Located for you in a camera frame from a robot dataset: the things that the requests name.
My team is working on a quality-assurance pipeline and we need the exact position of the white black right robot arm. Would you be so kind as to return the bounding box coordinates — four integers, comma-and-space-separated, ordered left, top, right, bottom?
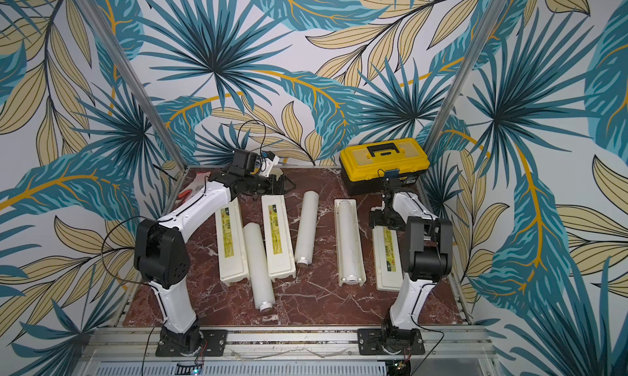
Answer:
369, 176, 453, 338

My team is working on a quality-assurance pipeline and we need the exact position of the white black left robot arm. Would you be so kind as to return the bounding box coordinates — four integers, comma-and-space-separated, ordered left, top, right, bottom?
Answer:
133, 150, 280, 337

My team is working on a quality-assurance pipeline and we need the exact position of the white dispenser lid yellow label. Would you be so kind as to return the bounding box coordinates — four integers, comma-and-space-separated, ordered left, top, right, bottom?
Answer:
373, 226, 403, 292

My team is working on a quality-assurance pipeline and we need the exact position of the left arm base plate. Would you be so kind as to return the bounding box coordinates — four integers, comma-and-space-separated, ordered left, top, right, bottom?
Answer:
155, 328, 228, 357

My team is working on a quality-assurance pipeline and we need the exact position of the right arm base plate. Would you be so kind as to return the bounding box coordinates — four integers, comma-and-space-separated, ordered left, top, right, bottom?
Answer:
357, 329, 425, 356

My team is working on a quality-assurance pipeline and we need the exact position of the white dispenser base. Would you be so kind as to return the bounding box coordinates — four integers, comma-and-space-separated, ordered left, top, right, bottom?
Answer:
335, 199, 366, 286

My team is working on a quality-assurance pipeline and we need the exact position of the middle white wrap dispenser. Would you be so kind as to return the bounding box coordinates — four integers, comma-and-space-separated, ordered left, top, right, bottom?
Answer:
262, 195, 296, 282

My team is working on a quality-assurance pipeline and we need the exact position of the red white work glove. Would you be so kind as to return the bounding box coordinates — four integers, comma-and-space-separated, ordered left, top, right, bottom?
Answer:
177, 171, 211, 204

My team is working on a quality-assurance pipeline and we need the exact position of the yellow black toolbox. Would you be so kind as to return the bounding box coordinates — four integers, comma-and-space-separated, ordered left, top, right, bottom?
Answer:
340, 138, 430, 196

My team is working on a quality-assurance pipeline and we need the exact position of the aluminium front rail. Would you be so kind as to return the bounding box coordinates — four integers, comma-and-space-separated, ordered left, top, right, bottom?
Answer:
80, 325, 497, 361

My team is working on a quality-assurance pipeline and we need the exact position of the plastic wrap roll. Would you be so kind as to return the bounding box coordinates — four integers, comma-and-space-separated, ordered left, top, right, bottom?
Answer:
294, 190, 319, 266
243, 222, 276, 312
339, 201, 359, 284

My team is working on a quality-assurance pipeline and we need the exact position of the white wrap dispenser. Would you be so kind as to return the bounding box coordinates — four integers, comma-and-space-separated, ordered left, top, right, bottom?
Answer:
262, 195, 296, 282
215, 198, 250, 286

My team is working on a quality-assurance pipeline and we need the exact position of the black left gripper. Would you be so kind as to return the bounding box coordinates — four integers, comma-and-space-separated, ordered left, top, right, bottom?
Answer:
244, 173, 297, 195

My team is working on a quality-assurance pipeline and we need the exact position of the left white wrap dispenser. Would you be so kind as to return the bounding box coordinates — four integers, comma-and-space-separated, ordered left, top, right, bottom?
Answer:
215, 198, 250, 286

